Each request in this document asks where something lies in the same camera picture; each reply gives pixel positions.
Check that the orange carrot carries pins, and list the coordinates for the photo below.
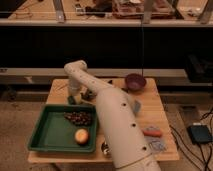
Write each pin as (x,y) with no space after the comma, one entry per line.
(152,133)

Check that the blue plastic cup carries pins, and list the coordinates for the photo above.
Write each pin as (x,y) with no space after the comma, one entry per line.
(137,106)

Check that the small metal cup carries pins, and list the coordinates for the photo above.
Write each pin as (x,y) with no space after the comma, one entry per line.
(105,149)

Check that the wooden spoon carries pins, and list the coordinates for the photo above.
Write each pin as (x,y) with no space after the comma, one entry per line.
(61,87)

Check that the green plastic tray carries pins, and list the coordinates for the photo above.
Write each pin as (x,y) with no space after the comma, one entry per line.
(54,133)

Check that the green sponge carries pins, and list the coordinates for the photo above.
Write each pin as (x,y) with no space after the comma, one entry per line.
(71,100)

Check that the black foot pedal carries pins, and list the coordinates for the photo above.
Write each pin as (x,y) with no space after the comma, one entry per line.
(199,134)

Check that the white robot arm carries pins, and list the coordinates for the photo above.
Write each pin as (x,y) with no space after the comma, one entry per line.
(128,147)

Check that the bunch of dark grapes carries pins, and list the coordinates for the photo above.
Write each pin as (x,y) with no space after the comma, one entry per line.
(79,118)

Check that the purple bowl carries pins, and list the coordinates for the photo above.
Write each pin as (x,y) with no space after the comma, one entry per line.
(135,82)

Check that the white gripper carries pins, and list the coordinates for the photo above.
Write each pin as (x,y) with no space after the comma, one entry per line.
(74,90)

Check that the small dark toy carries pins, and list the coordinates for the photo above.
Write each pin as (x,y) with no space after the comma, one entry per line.
(88,95)

